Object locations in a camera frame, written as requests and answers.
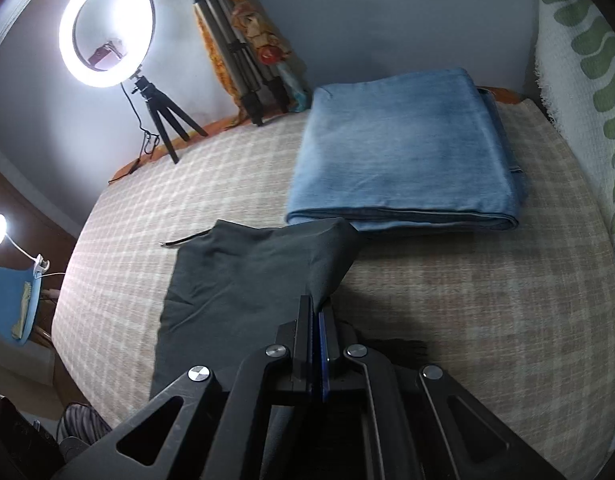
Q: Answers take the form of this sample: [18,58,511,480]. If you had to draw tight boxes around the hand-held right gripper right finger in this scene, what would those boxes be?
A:
[316,311,573,480]

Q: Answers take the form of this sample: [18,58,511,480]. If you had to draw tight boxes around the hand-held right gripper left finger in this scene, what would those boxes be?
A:
[50,296,314,480]

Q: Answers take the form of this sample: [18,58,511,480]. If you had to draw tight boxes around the black pants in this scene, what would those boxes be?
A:
[150,217,428,480]

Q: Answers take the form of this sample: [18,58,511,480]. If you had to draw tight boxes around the beige plaid bed cover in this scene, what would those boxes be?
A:
[50,85,615,480]

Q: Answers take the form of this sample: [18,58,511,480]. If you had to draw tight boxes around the folded blue jeans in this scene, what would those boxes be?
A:
[285,67,531,233]

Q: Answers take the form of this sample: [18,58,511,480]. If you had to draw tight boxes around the orange bed sheet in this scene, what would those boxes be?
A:
[108,87,528,186]

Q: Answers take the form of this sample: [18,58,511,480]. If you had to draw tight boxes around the yellowish cloth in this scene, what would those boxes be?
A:
[10,282,34,339]

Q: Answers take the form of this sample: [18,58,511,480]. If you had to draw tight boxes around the small black tripod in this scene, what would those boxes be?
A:
[130,76,209,165]

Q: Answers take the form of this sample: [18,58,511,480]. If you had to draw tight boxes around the dark object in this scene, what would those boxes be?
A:
[0,390,66,480]

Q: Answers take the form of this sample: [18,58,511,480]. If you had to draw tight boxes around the folded silver tripod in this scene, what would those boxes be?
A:
[188,0,291,127]

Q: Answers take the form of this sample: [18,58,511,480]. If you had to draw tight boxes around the blue plastic chair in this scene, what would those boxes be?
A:
[0,265,43,346]

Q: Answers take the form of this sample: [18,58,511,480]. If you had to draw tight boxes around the orange printed cloth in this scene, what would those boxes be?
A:
[185,0,313,121]

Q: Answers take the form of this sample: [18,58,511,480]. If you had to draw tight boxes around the white green patterned blanket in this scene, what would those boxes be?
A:
[532,0,615,266]

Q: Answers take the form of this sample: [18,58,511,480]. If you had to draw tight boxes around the black ring light cable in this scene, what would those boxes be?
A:
[108,82,158,183]

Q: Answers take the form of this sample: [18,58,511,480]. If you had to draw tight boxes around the white ring light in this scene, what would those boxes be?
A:
[58,0,156,88]

